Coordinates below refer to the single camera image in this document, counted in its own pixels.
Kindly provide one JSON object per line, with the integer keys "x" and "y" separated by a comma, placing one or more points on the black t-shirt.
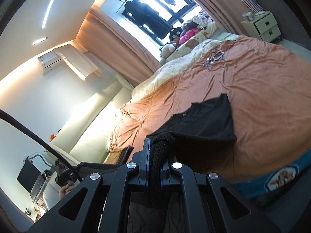
{"x": 206, "y": 126}

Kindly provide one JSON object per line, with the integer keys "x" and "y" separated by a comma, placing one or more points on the pile of soft toys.
{"x": 190, "y": 44}

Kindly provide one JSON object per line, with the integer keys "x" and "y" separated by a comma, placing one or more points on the short ceiling light strip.
{"x": 40, "y": 40}

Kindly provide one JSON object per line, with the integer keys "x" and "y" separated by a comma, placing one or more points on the floral cloth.
{"x": 200, "y": 18}

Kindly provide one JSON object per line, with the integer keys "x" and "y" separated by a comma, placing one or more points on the person's left hand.
{"x": 64, "y": 190}

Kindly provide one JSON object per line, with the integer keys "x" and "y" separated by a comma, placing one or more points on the brown folded cloth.
{"x": 114, "y": 156}

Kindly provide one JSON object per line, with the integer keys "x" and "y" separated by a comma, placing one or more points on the white air conditioner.
{"x": 49, "y": 62}

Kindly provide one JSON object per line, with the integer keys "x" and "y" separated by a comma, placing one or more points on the beige curtain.
{"x": 209, "y": 2}
{"x": 116, "y": 48}

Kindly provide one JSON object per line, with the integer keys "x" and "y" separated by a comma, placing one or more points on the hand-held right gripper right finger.
{"x": 167, "y": 172}

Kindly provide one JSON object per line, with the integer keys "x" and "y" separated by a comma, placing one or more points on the orange bed blanket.
{"x": 255, "y": 89}

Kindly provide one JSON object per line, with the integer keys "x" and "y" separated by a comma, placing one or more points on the white plush bear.
{"x": 166, "y": 51}

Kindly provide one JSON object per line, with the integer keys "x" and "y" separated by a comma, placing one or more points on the pink cloth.
{"x": 188, "y": 34}

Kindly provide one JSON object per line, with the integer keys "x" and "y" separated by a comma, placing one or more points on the long ceiling light strip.
{"x": 52, "y": 4}

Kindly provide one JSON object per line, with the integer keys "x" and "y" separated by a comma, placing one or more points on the window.
{"x": 167, "y": 7}

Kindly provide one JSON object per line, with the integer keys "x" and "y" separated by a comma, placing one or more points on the cream upholstered panel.
{"x": 85, "y": 138}

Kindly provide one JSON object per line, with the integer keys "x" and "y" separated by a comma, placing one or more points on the blue bed sheet with emblem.
{"x": 255, "y": 187}

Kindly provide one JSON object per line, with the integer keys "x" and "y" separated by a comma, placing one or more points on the cream duvet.
{"x": 170, "y": 72}

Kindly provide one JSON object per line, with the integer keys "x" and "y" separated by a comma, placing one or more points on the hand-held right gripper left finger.
{"x": 145, "y": 160}

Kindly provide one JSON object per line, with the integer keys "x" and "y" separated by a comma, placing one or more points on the hanging dark clothing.
{"x": 145, "y": 17}

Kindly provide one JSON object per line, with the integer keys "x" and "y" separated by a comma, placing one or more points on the black monitor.
{"x": 25, "y": 177}

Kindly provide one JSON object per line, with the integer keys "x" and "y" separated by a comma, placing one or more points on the black and white plush toy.
{"x": 175, "y": 33}

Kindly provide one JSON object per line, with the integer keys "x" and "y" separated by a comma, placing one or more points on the beige air deflector board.
{"x": 77, "y": 63}

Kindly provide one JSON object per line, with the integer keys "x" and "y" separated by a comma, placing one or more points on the cream nightstand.
{"x": 264, "y": 28}

